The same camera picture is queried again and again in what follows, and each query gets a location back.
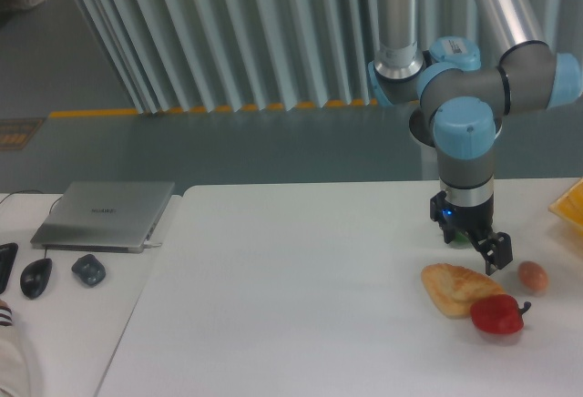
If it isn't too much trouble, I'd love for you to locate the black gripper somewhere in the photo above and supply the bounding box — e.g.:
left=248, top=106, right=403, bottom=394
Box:
left=430, top=190, right=513, bottom=276

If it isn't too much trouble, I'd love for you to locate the triangular golden bread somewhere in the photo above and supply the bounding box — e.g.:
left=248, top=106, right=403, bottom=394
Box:
left=421, top=263, right=506, bottom=319

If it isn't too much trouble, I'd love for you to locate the red bell pepper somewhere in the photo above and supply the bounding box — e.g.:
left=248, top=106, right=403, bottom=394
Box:
left=470, top=294, right=532, bottom=335

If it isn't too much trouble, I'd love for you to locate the black computer mouse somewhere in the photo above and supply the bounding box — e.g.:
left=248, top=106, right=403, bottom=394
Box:
left=20, top=258, right=53, bottom=300

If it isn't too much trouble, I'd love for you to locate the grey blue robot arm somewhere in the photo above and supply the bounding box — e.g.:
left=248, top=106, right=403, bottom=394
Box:
left=368, top=0, right=582, bottom=273

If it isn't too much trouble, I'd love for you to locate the white sleeved forearm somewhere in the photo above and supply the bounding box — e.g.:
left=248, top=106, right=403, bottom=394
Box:
left=1, top=300, right=31, bottom=396

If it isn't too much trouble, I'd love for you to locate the green bell pepper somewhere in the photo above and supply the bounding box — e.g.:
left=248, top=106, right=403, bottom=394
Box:
left=450, top=232, right=471, bottom=249

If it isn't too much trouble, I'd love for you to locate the brown egg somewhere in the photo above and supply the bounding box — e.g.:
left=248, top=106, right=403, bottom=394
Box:
left=517, top=260, right=549, bottom=293

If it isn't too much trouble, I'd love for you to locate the yellow plastic basket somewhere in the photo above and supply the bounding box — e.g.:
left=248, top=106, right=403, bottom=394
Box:
left=548, top=178, right=583, bottom=233

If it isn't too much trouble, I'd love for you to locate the grey folding partition screen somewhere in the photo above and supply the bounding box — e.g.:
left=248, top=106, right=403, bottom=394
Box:
left=56, top=0, right=583, bottom=113

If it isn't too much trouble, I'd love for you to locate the silver closed laptop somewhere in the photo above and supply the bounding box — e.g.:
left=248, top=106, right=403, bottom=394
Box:
left=30, top=181, right=175, bottom=253

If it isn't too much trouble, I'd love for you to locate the dark grey earbuds case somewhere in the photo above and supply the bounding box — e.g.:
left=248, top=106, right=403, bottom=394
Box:
left=71, top=254, right=107, bottom=288

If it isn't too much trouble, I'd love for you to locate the black keyboard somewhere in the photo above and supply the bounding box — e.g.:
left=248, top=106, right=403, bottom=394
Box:
left=0, top=242, right=18, bottom=294

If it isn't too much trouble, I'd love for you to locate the black mouse cable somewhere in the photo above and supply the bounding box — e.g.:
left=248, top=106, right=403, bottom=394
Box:
left=0, top=189, right=65, bottom=261

